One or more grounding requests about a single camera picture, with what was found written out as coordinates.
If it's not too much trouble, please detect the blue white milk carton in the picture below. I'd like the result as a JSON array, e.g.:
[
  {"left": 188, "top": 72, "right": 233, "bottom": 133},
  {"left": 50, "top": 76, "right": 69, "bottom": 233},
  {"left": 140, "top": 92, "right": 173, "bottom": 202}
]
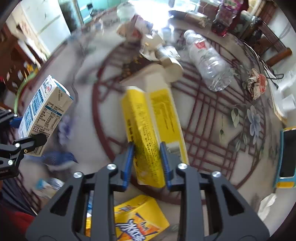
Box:
[{"left": 17, "top": 74, "right": 75, "bottom": 157}]

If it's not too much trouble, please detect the yellow orange juice carton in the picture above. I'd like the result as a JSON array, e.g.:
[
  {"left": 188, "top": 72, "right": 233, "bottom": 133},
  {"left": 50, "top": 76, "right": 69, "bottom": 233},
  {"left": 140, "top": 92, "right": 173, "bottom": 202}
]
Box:
[{"left": 114, "top": 195, "right": 170, "bottom": 240}]

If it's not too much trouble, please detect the yellow medicine box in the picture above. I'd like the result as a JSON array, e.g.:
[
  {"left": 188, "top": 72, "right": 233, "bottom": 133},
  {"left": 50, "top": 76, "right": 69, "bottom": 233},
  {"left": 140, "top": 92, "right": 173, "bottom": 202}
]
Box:
[{"left": 120, "top": 63, "right": 190, "bottom": 188}]

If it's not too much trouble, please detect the red wrapper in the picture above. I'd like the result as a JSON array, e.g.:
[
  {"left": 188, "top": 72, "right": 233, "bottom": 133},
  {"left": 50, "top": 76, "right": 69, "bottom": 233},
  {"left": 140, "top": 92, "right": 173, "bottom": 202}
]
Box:
[{"left": 246, "top": 68, "right": 267, "bottom": 100}]

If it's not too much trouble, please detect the torn brown cardboard box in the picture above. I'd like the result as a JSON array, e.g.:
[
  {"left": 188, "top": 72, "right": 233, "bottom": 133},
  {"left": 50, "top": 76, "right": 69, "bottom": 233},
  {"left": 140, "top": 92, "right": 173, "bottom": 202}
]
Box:
[{"left": 121, "top": 54, "right": 160, "bottom": 81}]

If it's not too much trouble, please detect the clear water bottle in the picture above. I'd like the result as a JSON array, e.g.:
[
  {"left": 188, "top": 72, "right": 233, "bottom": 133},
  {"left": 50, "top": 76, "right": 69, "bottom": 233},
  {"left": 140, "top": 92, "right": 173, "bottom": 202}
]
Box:
[{"left": 184, "top": 30, "right": 235, "bottom": 92}]

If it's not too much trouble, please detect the white patterned wrapper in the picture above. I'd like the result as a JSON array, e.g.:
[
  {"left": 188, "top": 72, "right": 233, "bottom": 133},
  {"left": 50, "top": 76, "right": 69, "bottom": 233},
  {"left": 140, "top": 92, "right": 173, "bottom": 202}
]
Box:
[{"left": 138, "top": 29, "right": 185, "bottom": 83}]

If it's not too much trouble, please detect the red green trash basket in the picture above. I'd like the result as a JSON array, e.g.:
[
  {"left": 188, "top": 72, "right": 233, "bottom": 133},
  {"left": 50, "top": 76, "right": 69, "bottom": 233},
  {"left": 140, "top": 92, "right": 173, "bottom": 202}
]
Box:
[{"left": 14, "top": 68, "right": 39, "bottom": 114}]

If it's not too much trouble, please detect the white tissue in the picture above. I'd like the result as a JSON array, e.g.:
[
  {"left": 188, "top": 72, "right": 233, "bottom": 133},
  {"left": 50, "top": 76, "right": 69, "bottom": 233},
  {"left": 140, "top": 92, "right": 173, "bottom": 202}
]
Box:
[{"left": 257, "top": 193, "right": 276, "bottom": 221}]

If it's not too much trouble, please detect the blue yellow tablet case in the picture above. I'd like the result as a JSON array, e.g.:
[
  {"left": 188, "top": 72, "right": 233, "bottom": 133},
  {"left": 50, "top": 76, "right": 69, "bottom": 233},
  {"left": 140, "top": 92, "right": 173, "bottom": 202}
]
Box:
[{"left": 273, "top": 126, "right": 295, "bottom": 189}]

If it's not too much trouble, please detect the white refrigerator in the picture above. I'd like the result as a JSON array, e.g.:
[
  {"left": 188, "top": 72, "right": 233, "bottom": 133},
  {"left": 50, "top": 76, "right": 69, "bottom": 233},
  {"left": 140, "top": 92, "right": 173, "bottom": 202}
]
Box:
[{"left": 6, "top": 0, "right": 70, "bottom": 56}]

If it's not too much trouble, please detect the white cup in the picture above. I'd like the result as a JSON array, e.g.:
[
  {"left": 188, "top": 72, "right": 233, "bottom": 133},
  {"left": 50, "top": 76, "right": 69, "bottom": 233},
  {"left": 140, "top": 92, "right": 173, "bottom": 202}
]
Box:
[{"left": 282, "top": 94, "right": 296, "bottom": 112}]

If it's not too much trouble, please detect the purple drink bottle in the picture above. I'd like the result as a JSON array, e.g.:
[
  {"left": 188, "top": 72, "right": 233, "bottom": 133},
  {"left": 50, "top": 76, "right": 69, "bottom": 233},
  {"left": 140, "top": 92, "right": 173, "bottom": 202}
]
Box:
[{"left": 211, "top": 0, "right": 243, "bottom": 37}]

